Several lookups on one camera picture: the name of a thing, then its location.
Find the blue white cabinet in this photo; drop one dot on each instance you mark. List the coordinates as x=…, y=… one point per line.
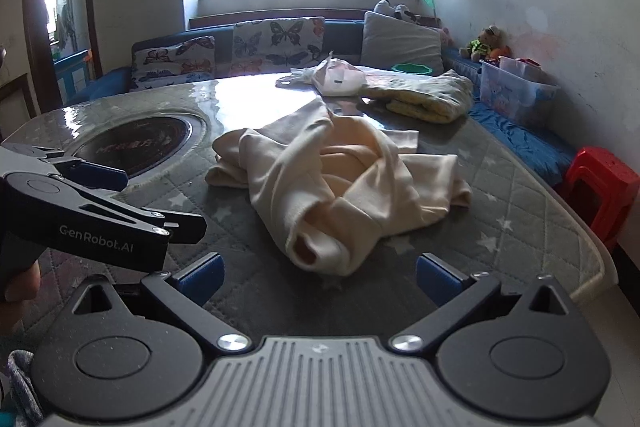
x=75, y=74

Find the teddy bear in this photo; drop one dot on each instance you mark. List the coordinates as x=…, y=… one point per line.
x=482, y=44

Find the hanging grey garment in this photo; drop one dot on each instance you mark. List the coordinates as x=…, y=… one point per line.
x=64, y=24

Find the green bowl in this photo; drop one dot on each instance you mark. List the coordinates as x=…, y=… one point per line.
x=410, y=68

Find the red plastic stool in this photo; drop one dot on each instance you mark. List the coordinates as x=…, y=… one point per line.
x=600, y=187

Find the grey cushion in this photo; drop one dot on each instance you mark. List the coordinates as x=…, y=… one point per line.
x=400, y=42

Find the large butterfly print cushion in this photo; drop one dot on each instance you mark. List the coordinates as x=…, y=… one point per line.
x=275, y=47

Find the black white plush toy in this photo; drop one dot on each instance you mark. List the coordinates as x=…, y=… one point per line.
x=397, y=11

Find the wooden door frame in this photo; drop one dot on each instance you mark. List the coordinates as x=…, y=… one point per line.
x=35, y=7

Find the grey quilted table cover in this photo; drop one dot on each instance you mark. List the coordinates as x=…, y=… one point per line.
x=510, y=187

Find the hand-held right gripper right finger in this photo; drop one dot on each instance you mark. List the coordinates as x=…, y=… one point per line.
x=435, y=279

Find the person's left hand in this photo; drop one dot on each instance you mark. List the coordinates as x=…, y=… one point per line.
x=22, y=283

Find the small butterfly print cushion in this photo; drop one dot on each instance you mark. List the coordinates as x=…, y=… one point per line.
x=170, y=64

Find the folded yellow blanket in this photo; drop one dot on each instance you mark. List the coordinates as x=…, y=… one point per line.
x=430, y=99

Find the dark wooden cabinet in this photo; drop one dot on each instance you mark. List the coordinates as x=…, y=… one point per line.
x=17, y=107

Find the round black table heater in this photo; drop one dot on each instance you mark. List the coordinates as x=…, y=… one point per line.
x=145, y=144

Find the cream long-sleeve garment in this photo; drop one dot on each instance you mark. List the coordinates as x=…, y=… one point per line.
x=340, y=187

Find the blue sofa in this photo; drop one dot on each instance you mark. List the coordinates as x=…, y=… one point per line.
x=345, y=39

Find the white pink garment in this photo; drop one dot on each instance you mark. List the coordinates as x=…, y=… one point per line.
x=340, y=79

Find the crumpled clear plastic bag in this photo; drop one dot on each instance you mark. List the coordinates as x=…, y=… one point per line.
x=297, y=79

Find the clear plastic storage box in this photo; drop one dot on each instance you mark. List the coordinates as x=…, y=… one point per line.
x=520, y=99

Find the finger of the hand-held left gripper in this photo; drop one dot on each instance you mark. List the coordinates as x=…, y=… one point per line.
x=187, y=229
x=102, y=177

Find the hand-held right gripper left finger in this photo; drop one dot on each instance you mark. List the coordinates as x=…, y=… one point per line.
x=200, y=277

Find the grey knit sweater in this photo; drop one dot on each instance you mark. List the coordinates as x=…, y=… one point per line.
x=25, y=382

